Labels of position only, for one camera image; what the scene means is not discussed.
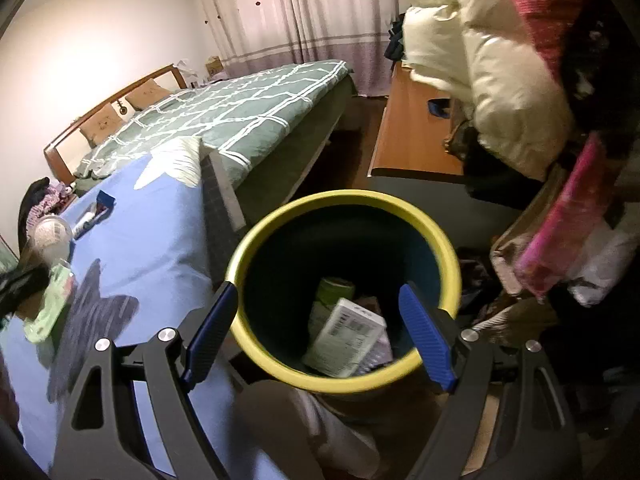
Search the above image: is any pile of dark clothes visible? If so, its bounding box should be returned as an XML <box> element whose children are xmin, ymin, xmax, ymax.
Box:
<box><xmin>384</xmin><ymin>12</ymin><xmax>406</xmax><ymax>66</ymax></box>

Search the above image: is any green plastic bag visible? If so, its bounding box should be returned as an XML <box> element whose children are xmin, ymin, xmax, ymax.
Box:
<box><xmin>24</xmin><ymin>265</ymin><xmax>77</xmax><ymax>346</ymax></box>

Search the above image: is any pink plastic bag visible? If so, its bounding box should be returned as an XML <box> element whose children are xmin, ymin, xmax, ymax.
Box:
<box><xmin>515</xmin><ymin>135</ymin><xmax>621</xmax><ymax>301</ymax></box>

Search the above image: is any blue printed tablecloth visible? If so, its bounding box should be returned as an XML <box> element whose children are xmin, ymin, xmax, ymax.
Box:
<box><xmin>0</xmin><ymin>137</ymin><xmax>251</xmax><ymax>480</ymax></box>

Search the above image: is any yellow-rimmed dark trash bin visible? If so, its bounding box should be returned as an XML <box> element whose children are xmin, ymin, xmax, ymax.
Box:
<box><xmin>225</xmin><ymin>190</ymin><xmax>462</xmax><ymax>401</ymax></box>

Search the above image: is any wooden bed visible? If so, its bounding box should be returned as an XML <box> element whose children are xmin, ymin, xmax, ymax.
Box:
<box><xmin>44</xmin><ymin>59</ymin><xmax>358</xmax><ymax>221</ymax></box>

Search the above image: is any clear plastic cup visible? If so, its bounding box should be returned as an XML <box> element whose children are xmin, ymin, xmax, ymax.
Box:
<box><xmin>34</xmin><ymin>215</ymin><xmax>72</xmax><ymax>267</ymax></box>

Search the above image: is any pink and white curtain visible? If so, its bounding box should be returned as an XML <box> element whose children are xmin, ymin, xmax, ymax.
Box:
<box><xmin>182</xmin><ymin>0</ymin><xmax>401</xmax><ymax>98</ymax></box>

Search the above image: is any white plastic bag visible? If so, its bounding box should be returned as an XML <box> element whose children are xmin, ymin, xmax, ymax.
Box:
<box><xmin>575</xmin><ymin>230</ymin><xmax>640</xmax><ymax>306</ymax></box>

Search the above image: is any brown patterned handbag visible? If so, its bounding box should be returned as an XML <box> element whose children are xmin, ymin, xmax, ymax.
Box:
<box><xmin>442</xmin><ymin>120</ymin><xmax>481</xmax><ymax>161</ymax></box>

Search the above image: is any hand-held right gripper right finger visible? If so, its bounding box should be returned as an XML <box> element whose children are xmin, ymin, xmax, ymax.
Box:
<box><xmin>398</xmin><ymin>282</ymin><xmax>583</xmax><ymax>480</ymax></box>

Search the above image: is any green checked duvet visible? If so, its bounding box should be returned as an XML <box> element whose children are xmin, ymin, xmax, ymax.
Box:
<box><xmin>75</xmin><ymin>59</ymin><xmax>351</xmax><ymax>181</ymax></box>

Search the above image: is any wooden desk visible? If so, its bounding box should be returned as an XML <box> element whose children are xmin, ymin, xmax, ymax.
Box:
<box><xmin>367</xmin><ymin>60</ymin><xmax>468</xmax><ymax>178</ymax></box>

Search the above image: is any red quilted jacket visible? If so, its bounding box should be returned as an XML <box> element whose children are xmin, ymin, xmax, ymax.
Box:
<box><xmin>500</xmin><ymin>0</ymin><xmax>601</xmax><ymax>76</ymax></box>

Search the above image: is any white plastic bottle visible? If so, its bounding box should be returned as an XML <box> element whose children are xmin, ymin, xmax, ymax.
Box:
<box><xmin>306</xmin><ymin>277</ymin><xmax>357</xmax><ymax>356</ymax></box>

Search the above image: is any floral print box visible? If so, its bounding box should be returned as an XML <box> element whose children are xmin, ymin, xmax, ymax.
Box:
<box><xmin>302</xmin><ymin>297</ymin><xmax>388</xmax><ymax>378</ymax></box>

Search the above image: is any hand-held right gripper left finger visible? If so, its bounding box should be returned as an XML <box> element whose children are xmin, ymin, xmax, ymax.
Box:
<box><xmin>50</xmin><ymin>281</ymin><xmax>240</xmax><ymax>480</ymax></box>

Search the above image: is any white puffer jacket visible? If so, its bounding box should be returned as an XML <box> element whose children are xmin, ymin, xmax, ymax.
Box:
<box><xmin>400</xmin><ymin>0</ymin><xmax>576</xmax><ymax>181</ymax></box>

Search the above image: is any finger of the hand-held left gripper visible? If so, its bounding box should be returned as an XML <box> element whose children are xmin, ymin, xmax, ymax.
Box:
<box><xmin>0</xmin><ymin>262</ymin><xmax>51</xmax><ymax>313</ymax></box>

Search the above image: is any brown pillow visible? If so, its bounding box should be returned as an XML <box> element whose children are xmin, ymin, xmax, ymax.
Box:
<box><xmin>80</xmin><ymin>112</ymin><xmax>123</xmax><ymax>142</ymax></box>
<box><xmin>125</xmin><ymin>85</ymin><xmax>171</xmax><ymax>111</ymax></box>

